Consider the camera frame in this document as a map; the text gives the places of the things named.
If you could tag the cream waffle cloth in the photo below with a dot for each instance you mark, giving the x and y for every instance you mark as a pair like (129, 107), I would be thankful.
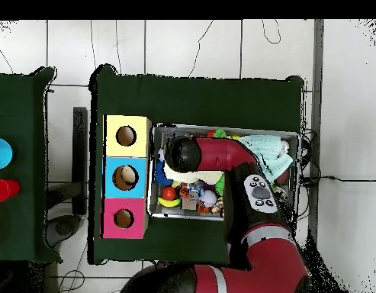
(187, 177)

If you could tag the blue cup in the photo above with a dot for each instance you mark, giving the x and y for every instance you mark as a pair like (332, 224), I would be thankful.
(1, 154)

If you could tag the red cup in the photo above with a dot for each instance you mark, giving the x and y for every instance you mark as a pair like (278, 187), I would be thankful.
(4, 190)

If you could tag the mint green waffle cloth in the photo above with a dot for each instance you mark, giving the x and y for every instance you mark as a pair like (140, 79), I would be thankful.
(267, 149)

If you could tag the blue spiky ball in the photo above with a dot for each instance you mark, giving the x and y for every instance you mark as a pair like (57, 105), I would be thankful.
(160, 177)

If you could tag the red ball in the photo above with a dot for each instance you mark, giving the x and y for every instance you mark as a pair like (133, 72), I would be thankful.
(168, 193)

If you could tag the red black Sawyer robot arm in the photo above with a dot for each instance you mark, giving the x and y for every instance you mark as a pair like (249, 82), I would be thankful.
(267, 259)

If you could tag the grey rounded base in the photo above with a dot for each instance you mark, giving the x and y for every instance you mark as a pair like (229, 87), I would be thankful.
(64, 229)

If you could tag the white baseball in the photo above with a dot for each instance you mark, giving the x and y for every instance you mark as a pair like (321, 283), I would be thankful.
(208, 198)

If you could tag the dark green tablecloth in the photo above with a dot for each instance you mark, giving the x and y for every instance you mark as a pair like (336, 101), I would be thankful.
(190, 100)

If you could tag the small green spiky toy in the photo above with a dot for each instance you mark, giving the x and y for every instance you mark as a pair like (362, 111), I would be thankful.
(220, 133)

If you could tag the toy banana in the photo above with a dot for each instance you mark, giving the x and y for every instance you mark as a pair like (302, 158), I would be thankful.
(169, 203)

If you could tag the wooden box with three holes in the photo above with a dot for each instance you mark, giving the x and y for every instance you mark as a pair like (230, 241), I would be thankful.
(111, 146)

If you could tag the shallow metal mesh bin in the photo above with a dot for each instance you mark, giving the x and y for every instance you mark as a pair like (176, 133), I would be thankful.
(158, 210)

